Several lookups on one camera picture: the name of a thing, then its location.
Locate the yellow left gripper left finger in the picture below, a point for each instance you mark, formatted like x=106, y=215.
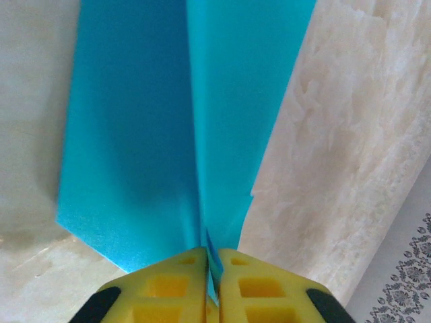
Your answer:
x=168, y=292

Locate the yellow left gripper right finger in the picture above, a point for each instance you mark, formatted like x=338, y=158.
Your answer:
x=262, y=292

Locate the teal cloth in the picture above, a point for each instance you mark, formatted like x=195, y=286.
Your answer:
x=134, y=134

